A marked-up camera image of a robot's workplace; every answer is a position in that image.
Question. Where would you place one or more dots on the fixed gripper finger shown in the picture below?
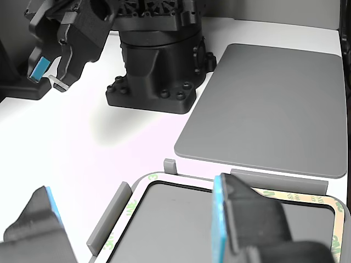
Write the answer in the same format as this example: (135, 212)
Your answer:
(252, 224)
(33, 241)

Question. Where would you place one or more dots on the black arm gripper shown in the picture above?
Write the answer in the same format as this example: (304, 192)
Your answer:
(85, 35)

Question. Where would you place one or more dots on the rectangular adhesive frame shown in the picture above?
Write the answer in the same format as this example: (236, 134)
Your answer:
(130, 206)

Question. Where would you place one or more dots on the black six-joint robot arm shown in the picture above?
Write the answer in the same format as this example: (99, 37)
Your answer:
(153, 71)

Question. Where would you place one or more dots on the light grey holder plate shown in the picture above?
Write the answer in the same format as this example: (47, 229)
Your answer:
(192, 219)

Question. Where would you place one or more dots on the dark grey flat mat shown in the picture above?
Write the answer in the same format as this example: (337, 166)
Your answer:
(260, 109)

